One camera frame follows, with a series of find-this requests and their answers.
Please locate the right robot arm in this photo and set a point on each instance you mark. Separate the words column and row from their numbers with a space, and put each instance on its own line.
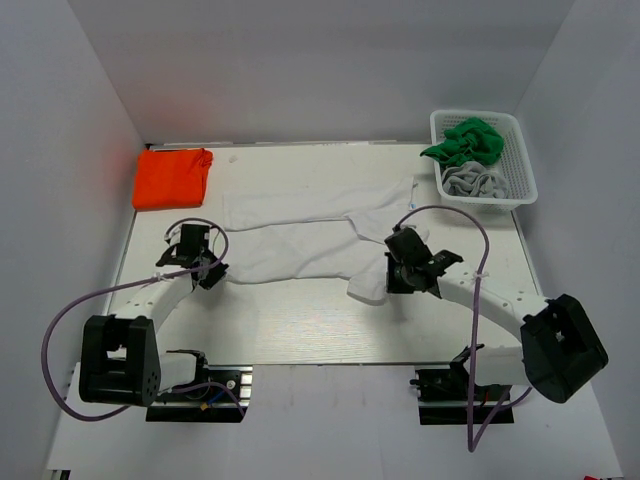
column 559, row 350

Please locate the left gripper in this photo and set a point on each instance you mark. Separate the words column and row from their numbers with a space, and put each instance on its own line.
column 218, row 273

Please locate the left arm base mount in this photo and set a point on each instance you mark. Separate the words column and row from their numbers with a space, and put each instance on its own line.
column 204, row 393

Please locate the folded orange t shirt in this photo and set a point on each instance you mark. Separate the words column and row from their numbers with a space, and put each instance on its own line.
column 171, row 179

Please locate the green t shirt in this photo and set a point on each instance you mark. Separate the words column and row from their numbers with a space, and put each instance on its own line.
column 471, row 140

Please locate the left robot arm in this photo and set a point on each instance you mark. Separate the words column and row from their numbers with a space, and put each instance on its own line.
column 120, row 360

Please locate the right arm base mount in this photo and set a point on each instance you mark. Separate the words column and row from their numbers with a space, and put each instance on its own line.
column 442, row 390

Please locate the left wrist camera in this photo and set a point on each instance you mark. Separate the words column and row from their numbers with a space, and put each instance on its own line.
column 173, row 236

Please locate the white t shirt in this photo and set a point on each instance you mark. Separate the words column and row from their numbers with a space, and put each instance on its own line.
column 332, row 233

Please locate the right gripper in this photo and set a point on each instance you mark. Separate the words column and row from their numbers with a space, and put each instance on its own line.
column 392, row 284

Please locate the white plastic basket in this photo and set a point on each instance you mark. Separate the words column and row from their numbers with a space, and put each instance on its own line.
column 513, row 164

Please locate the grey t shirt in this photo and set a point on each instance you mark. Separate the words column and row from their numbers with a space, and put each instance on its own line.
column 474, row 180

